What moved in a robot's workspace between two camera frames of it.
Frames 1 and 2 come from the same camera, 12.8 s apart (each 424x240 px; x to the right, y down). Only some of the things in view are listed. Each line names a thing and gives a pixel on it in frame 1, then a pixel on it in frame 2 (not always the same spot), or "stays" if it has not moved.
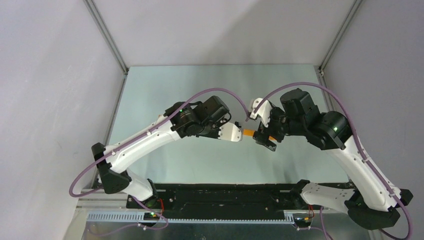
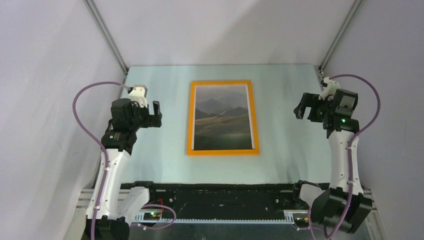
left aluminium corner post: x=99 y=19 stays
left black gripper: x=220 y=123 -> x=157 y=116
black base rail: x=219 y=201 stays
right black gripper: x=260 y=136 -> x=310 y=100
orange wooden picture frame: x=251 y=133 -> x=191 y=152
